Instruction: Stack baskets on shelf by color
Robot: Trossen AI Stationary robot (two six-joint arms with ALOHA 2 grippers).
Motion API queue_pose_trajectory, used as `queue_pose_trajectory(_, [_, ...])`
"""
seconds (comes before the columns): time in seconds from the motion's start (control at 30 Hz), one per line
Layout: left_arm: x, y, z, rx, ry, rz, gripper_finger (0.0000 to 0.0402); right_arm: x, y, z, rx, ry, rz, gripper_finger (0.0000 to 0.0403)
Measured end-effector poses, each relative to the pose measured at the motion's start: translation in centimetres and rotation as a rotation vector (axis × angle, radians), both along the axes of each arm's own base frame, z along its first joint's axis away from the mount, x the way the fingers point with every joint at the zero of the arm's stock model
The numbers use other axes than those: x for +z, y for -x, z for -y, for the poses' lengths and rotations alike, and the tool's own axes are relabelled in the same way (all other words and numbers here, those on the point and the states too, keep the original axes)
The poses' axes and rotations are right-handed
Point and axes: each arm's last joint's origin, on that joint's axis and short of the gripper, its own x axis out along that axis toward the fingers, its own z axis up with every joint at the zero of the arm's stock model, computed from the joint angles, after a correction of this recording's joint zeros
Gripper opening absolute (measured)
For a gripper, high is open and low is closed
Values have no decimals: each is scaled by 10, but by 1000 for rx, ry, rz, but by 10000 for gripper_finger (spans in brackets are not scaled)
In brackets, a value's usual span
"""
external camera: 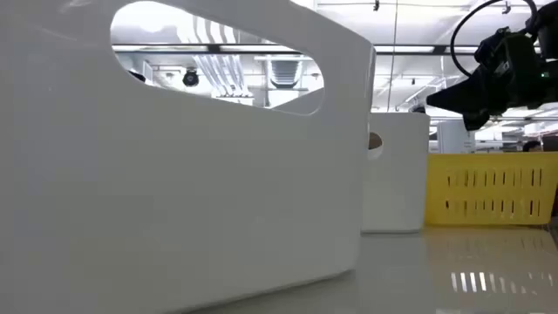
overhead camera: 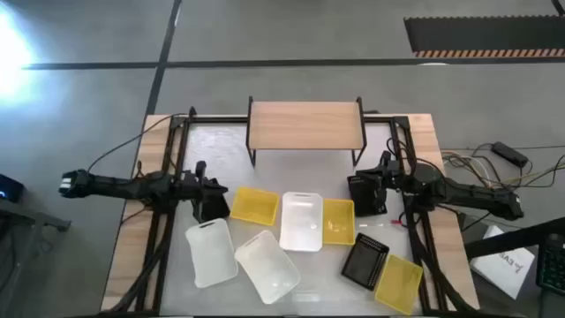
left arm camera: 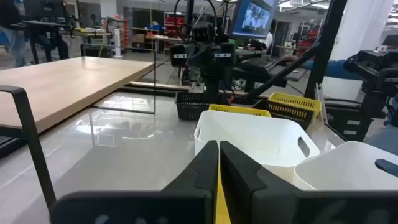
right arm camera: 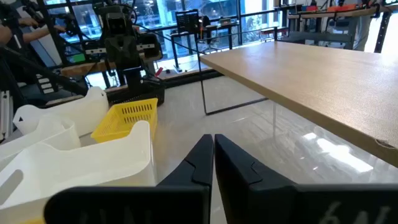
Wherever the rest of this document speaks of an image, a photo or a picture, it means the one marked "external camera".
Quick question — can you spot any grey ceiling air vent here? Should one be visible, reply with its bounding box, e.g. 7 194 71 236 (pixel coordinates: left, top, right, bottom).
268 58 304 90

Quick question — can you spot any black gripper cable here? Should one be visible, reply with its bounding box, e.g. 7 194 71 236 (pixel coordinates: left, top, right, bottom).
450 0 538 78

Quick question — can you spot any white cabinet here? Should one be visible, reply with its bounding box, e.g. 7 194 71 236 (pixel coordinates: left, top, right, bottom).
437 120 477 154

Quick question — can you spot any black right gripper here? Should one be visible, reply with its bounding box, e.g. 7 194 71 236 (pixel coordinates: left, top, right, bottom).
425 26 558 132

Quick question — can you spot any large white plastic basket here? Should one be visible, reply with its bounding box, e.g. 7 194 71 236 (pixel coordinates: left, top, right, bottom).
360 112 432 234
0 0 377 314

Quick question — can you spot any black ceiling dome camera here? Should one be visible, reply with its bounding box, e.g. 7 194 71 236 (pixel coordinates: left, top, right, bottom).
181 67 201 87

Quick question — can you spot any yellow slotted plastic basket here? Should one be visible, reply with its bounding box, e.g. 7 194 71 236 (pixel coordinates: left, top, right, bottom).
425 152 558 227

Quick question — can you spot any thin hanging cable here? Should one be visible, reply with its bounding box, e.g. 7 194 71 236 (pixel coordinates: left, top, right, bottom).
386 0 399 113

